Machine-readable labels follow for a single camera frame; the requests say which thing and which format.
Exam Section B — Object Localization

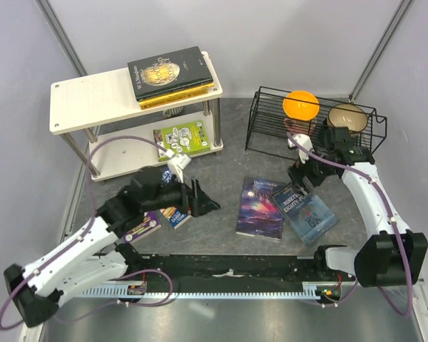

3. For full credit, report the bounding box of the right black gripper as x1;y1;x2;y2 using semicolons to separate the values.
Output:
286;144;337;197

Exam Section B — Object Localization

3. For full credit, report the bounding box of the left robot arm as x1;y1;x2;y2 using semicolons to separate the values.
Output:
0;167;220;331

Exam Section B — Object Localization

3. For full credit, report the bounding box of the green cartoon book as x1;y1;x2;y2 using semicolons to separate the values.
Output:
153;120;211;155

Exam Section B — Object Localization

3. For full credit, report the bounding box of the white two-tier shelf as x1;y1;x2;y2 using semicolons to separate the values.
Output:
49;52;224;182

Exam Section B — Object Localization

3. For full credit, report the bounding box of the purple robinson crusoe book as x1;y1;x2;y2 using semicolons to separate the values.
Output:
235;177;285;241

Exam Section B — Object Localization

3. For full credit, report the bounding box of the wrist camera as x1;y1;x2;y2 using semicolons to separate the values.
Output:
287;133;313;164
165;150;191;183

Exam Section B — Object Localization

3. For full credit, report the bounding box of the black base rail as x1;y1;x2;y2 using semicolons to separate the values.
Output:
101;253;357;294

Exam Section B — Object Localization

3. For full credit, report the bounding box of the black moon and sixpence book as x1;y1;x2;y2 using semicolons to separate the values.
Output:
128;46;213;102

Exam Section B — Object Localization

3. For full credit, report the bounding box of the orange bowl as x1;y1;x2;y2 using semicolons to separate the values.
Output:
282;90;320;121

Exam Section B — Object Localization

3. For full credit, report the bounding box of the slotted cable duct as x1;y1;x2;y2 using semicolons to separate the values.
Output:
71;279;343;299

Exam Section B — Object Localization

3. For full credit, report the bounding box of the yellow hardcover book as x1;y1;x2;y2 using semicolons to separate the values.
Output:
138;83;214;109

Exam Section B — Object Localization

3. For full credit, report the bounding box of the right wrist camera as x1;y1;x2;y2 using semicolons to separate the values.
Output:
287;133;313;164

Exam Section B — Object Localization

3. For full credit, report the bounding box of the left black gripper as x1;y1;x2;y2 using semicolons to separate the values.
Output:
143;172;220;217

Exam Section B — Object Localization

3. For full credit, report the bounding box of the blue grey bottom book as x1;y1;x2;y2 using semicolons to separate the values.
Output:
271;183;338;247

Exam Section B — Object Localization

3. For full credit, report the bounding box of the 91-storey treehouse book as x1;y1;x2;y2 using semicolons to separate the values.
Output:
160;167;192;229

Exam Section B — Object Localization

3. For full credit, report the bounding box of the black wire dish rack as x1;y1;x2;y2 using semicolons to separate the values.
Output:
245;86;388;162

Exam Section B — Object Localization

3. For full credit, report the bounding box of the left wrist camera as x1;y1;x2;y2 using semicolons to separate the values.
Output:
165;150;191;183

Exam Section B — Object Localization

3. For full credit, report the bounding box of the beige brown bowl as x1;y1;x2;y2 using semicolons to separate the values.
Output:
327;103;368;138

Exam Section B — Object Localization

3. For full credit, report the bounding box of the purple paperback book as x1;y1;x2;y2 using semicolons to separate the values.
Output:
123;212;161;244

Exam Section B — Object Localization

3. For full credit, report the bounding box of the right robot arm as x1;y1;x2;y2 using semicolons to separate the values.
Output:
287;127;428;288

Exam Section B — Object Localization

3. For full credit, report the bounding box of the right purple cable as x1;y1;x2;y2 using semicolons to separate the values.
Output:
286;132;414;318

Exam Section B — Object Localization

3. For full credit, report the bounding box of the white coiled object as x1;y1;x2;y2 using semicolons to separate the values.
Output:
163;106;183;118

